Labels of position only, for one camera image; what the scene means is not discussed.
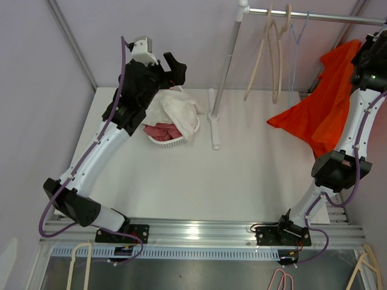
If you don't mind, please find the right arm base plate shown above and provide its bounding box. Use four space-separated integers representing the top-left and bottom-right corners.
250 225 311 247

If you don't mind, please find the white plastic basket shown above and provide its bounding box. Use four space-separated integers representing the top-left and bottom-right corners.
146 86 201 149

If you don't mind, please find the beige wooden hanger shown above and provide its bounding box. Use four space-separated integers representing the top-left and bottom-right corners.
267 3 291 105
244 9 269 101

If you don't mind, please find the light blue wire hanger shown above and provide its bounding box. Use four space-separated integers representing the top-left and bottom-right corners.
288 11 310 109

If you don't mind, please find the metal clothes rack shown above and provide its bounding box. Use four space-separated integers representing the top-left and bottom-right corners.
207 1 386 150

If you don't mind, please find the beige hanger lower right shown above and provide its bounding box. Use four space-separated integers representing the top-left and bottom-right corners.
345 243 383 290

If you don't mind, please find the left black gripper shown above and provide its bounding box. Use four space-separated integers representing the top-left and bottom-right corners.
138 53 186 110

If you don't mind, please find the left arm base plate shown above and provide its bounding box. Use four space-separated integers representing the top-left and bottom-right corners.
94 224 150 244

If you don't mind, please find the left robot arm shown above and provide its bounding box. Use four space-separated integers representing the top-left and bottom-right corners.
44 53 187 242

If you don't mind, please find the aluminium rail frame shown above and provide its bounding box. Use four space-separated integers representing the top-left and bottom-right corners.
39 193 365 251

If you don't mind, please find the pink wire hanger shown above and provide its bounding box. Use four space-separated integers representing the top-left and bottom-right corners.
267 269 294 290

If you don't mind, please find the beige hanger lower left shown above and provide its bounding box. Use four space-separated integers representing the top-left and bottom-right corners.
65 242 93 290

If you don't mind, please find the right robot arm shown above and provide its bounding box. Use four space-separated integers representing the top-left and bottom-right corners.
275 29 386 245

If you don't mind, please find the white t shirt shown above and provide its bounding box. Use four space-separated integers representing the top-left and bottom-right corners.
145 87 206 140

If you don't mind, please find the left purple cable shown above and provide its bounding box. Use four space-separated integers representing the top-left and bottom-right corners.
38 36 145 266

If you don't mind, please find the orange t shirt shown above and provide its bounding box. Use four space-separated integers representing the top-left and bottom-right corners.
267 39 362 158

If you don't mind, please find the white cable duct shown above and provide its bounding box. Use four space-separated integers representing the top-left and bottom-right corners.
51 246 281 261

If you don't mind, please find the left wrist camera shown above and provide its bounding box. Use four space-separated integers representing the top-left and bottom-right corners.
127 36 158 66

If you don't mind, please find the pink t shirt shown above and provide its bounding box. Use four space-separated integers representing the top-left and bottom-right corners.
143 123 182 141

